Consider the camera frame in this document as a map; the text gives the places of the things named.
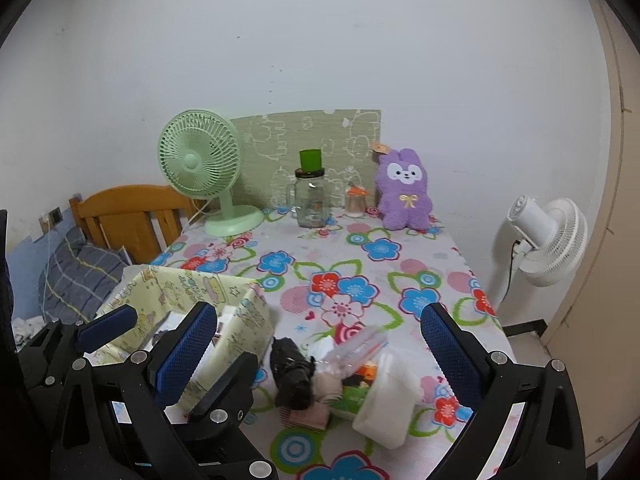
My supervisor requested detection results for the white rolled sock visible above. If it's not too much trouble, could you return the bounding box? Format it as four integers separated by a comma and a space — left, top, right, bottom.
311, 367, 346, 406

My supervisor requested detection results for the white standing fan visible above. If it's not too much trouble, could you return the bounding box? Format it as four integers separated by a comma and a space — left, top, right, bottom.
487, 194, 589, 332

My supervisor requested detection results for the beige wardrobe door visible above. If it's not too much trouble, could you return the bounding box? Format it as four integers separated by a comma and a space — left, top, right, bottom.
544, 0, 640, 467

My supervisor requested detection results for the wall socket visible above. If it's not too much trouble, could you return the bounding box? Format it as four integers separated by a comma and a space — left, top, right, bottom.
40, 206, 65, 233

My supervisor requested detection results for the grey plaid pillow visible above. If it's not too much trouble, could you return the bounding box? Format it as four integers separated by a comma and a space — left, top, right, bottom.
39, 225, 132, 324

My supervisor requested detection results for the green printed backing mat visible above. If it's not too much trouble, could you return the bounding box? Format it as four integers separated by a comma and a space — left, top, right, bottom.
230, 109, 382, 211

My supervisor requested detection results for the clear plastic cup sleeve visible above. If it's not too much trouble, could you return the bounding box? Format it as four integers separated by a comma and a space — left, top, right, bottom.
320, 326, 390, 380

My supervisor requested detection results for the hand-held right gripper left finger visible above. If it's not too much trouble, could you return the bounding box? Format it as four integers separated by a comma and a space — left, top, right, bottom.
52, 302, 236, 480

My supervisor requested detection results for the glass jar with handle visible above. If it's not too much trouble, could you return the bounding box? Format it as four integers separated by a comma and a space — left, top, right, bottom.
290, 169, 334, 229

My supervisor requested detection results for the yellow printed storage box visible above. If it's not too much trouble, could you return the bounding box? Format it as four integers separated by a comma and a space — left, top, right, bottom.
94, 265, 277, 412

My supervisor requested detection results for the green tissue packet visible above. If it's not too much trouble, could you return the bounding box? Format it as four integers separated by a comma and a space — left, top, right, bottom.
329, 382, 373, 419

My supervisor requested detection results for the floral tablecloth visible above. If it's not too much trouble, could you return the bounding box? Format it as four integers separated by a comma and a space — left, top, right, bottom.
147, 205, 527, 480

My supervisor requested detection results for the green desk fan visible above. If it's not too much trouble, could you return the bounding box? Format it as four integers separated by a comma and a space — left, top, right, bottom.
158, 107, 264, 237

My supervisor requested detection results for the black fan cable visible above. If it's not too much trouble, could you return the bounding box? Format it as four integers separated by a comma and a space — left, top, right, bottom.
506, 239, 527, 306

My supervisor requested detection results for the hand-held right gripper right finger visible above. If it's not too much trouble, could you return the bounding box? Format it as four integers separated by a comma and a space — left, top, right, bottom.
420, 302, 587, 480

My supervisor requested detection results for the pink folded cloth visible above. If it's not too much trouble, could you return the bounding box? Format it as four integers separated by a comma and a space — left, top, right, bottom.
279, 404, 332, 432

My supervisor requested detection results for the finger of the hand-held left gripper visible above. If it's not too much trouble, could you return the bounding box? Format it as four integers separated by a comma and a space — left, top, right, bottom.
187, 351, 279, 480
30, 304, 139, 386

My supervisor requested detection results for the wooden headboard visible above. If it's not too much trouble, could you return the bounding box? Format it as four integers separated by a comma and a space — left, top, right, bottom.
69, 185, 207, 266

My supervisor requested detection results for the cotton swab jar orange lid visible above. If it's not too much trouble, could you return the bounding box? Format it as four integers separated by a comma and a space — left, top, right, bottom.
345, 185, 369, 218

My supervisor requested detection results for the white tissue packet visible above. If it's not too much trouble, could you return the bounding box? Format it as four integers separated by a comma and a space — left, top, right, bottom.
352, 351, 419, 450

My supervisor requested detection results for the green plastic cup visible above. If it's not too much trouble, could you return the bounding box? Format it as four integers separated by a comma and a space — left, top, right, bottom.
299, 149, 326, 173

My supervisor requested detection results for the purple plush rabbit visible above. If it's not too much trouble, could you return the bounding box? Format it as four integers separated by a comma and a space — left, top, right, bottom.
372, 141, 434, 231

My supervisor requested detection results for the black fabric bundle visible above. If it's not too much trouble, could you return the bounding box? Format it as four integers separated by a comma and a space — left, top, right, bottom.
270, 337, 319, 409

